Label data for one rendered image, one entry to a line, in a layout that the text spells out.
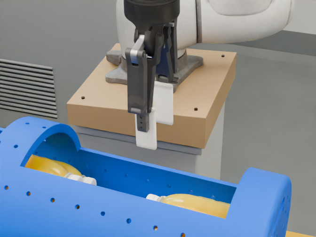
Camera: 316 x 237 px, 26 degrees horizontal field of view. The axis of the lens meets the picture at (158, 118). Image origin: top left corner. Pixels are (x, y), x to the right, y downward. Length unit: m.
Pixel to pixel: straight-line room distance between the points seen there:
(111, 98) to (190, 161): 0.23
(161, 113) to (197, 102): 0.47
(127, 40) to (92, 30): 1.19
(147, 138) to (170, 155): 0.60
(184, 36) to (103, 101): 0.23
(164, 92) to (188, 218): 0.19
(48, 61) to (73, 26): 0.22
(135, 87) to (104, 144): 0.72
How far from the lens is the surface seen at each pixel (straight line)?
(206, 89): 1.56
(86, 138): 1.64
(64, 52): 2.84
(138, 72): 0.90
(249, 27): 1.53
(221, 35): 1.53
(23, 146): 1.13
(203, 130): 1.47
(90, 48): 2.78
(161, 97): 1.03
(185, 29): 1.52
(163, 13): 0.89
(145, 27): 0.90
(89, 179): 1.23
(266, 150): 3.20
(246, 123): 3.37
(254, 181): 1.05
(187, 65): 1.62
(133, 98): 0.92
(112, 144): 1.62
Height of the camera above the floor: 1.89
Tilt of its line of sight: 34 degrees down
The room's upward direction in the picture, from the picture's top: straight up
